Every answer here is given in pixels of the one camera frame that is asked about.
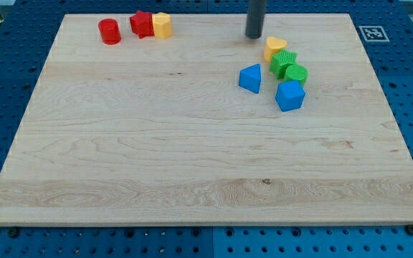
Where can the blue triangle block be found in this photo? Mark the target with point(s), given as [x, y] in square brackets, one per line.
[250, 78]

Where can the black screw front right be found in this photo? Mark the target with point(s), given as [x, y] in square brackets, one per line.
[409, 229]

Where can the red star block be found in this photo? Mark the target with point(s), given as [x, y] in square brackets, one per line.
[141, 24]

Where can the yellow heart block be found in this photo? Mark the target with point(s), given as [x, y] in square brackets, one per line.
[273, 45]

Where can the blue cube block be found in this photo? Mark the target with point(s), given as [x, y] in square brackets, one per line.
[289, 95]

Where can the black screw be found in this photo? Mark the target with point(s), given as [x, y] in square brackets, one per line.
[409, 229]
[12, 232]

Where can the white fiducial marker tag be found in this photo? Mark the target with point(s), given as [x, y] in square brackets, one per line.
[373, 33]

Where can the green cylinder block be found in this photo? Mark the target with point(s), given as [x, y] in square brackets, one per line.
[296, 72]

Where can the green star block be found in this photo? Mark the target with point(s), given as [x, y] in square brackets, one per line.
[281, 61]

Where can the yellow hexagon block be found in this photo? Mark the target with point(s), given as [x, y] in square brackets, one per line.
[162, 27]

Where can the red cylinder block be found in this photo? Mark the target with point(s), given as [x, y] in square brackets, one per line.
[109, 31]

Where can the wooden board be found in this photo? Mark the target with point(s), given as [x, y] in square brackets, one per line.
[157, 132]

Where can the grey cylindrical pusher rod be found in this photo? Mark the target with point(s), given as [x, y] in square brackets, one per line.
[256, 11]

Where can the black screw front left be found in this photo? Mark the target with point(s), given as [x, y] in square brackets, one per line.
[12, 232]

